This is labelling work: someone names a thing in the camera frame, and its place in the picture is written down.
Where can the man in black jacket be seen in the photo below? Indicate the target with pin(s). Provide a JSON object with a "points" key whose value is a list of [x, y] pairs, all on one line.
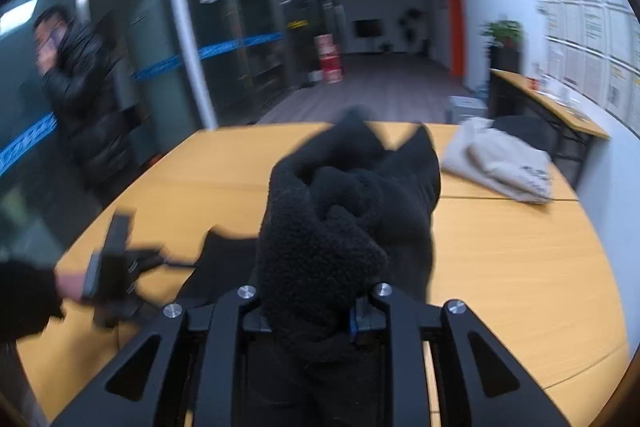
{"points": [[77, 71]]}

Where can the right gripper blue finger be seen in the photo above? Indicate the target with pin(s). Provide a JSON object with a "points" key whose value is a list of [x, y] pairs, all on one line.
{"points": [[359, 317]]}

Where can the beige folded garment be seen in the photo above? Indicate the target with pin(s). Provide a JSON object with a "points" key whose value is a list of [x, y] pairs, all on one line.
{"points": [[495, 159]]}

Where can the dark potted plant far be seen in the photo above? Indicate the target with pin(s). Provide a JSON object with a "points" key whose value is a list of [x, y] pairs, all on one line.
{"points": [[411, 28]]}

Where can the green potted plant on cabinet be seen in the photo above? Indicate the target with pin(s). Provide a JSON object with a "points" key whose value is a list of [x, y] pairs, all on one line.
{"points": [[504, 33]]}

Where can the stacked red white boxes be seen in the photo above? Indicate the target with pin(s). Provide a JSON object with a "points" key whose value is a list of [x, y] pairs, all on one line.
{"points": [[329, 57]]}

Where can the black fleece jacket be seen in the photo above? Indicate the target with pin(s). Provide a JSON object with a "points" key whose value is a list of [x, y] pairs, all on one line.
{"points": [[343, 213]]}

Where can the black wall television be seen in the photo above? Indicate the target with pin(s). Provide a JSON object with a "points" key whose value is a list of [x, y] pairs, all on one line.
{"points": [[368, 29]]}

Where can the person's left hand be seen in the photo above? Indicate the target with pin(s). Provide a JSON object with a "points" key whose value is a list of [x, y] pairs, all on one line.
{"points": [[71, 286]]}

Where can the wooden side desk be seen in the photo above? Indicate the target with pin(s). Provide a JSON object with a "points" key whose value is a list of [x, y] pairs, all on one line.
{"points": [[510, 94]]}

